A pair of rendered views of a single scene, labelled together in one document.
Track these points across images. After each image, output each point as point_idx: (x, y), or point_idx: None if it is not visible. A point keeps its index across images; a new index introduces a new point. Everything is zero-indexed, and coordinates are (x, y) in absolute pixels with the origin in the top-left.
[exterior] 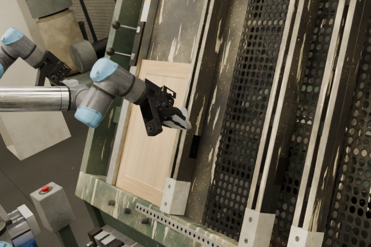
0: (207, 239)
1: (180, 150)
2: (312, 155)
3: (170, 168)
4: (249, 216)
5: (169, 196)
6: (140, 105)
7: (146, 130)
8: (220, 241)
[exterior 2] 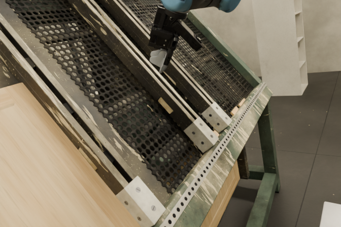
0: (199, 174)
1: (110, 149)
2: (183, 73)
3: (119, 176)
4: (199, 123)
5: (147, 196)
6: (180, 23)
7: (199, 42)
8: (202, 164)
